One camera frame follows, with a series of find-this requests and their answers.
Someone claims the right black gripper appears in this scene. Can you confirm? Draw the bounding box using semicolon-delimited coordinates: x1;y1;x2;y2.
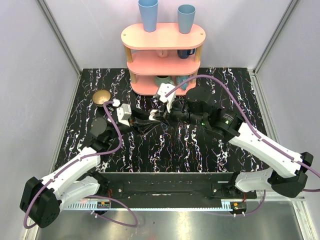
152;96;206;130

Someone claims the white oval case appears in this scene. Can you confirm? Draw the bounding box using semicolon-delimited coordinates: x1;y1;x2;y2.
148;109;161;121

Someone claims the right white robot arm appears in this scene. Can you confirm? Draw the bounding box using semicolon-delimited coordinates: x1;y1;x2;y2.
156;83;313;199

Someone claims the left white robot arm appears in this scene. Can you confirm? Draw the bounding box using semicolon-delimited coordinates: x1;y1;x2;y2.
19;107;161;229

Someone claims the light blue ceramic mug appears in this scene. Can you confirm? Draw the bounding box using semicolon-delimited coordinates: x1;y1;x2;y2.
175;75;189;91

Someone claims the green ceramic mug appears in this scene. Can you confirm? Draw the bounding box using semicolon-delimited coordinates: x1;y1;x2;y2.
154;75;175;87

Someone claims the dark blue mug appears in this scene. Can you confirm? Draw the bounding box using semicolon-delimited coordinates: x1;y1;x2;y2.
177;48;196;59

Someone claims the pink three-tier wooden shelf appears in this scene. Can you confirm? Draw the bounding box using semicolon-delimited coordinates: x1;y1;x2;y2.
121;23;206;96

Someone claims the pink mug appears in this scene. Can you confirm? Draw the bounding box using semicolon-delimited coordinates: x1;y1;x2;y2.
156;49;168;58

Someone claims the right light blue tumbler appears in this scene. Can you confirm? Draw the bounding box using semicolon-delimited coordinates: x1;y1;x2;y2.
177;4;196;34

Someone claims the light blue tumbler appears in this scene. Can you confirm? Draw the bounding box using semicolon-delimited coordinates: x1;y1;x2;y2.
138;0;158;33
177;4;196;34

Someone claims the left light blue tumbler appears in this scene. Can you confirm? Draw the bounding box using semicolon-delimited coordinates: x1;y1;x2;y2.
138;0;158;33

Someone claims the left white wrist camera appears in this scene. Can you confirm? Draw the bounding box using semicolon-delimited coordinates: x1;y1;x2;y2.
116;103;132;127

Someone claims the black mounting base plate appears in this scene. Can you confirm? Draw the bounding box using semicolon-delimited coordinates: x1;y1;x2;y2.
85;171;257;200

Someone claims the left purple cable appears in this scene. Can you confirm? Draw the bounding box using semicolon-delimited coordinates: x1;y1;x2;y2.
23;99;139;230

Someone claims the purple cable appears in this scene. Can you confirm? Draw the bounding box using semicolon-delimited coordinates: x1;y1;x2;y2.
23;99;139;230
166;74;320;217

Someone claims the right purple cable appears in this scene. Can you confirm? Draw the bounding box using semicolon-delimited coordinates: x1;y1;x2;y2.
166;74;320;217

